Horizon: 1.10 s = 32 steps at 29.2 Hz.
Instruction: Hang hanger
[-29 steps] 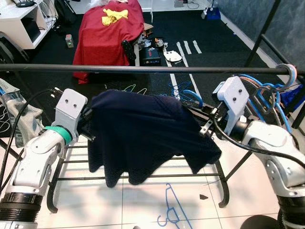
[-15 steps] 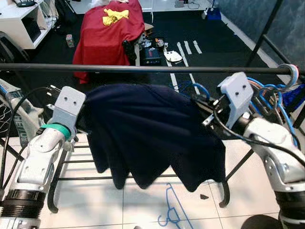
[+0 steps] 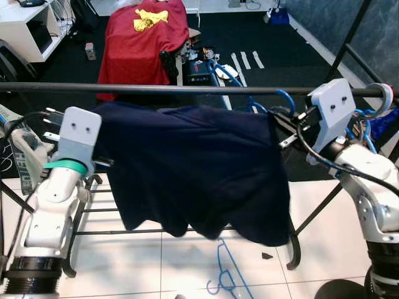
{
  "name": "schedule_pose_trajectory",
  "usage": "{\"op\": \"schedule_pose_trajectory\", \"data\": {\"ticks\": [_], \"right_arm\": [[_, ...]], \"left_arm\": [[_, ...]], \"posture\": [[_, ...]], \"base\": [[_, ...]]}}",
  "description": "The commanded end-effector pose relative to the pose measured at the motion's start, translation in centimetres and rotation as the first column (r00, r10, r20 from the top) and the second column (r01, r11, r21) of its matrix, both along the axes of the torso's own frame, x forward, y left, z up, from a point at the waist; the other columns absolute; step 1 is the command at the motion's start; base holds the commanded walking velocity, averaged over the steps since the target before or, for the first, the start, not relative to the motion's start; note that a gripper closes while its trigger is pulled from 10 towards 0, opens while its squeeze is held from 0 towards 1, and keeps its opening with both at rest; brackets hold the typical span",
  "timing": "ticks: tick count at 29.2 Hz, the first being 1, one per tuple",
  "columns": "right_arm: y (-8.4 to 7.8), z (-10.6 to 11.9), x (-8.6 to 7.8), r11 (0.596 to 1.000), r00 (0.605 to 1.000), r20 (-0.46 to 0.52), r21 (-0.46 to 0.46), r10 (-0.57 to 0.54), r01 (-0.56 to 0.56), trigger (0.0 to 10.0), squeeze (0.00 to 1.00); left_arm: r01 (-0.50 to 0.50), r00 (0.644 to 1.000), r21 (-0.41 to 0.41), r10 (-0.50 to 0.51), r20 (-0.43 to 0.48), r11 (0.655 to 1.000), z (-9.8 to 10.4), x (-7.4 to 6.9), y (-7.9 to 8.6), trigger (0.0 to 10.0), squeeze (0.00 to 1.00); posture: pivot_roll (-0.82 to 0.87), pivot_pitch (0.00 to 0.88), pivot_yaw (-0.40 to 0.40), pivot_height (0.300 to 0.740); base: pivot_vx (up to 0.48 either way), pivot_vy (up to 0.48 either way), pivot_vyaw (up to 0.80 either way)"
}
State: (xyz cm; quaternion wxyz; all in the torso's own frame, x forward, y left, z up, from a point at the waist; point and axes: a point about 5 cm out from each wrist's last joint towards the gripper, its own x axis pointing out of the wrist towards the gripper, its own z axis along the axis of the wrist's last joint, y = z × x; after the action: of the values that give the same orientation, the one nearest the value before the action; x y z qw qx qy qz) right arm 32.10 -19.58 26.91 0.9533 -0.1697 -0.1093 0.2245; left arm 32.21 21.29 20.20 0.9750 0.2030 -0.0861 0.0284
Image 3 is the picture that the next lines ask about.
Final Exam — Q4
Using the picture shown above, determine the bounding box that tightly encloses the navy blue garment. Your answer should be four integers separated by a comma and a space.
94, 102, 292, 247

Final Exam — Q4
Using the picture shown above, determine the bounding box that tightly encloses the grey hanger with pink hook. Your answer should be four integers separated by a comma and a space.
363, 82, 395, 120

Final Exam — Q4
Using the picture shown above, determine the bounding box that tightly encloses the blue bag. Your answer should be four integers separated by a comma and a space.
373, 106, 399, 143

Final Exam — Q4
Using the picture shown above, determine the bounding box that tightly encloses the white rounded gadget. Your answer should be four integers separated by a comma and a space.
215, 64, 236, 82

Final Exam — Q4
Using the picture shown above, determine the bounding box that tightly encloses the black case with red label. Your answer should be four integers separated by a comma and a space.
186, 59, 217, 86

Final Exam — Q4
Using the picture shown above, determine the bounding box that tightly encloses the blue floor mop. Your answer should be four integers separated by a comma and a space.
267, 6, 292, 26

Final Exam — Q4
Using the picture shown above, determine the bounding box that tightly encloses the red blanket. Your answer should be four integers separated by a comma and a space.
97, 0, 190, 102

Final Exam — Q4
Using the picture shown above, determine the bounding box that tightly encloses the yellow cloth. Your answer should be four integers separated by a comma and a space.
133, 8, 171, 33

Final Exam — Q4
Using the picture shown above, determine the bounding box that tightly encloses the small grey device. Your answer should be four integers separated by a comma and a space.
85, 42, 97, 62

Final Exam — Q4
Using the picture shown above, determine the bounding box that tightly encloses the white shelf unit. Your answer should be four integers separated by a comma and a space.
0, 0, 77, 63

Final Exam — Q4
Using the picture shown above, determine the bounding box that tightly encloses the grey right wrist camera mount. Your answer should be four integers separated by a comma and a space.
309, 78, 357, 154

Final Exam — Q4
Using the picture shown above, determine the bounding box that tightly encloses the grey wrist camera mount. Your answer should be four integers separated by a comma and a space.
57, 107, 103, 167
309, 78, 357, 154

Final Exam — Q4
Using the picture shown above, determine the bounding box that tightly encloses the black perforated bracket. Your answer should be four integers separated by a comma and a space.
160, 50, 183, 83

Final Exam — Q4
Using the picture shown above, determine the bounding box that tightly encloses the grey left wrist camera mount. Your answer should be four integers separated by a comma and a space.
57, 107, 103, 167

